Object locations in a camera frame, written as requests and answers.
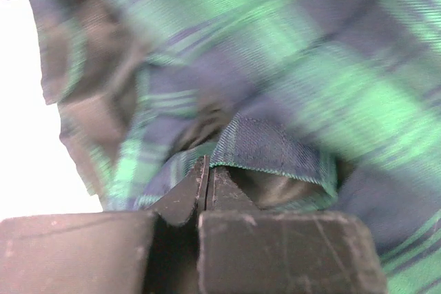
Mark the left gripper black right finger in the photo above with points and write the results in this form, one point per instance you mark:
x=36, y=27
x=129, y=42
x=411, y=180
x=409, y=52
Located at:
x=245, y=250

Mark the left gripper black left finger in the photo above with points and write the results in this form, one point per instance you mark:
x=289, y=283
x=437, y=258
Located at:
x=149, y=251

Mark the green plaid skirt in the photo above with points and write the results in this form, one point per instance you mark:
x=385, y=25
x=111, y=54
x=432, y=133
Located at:
x=344, y=94

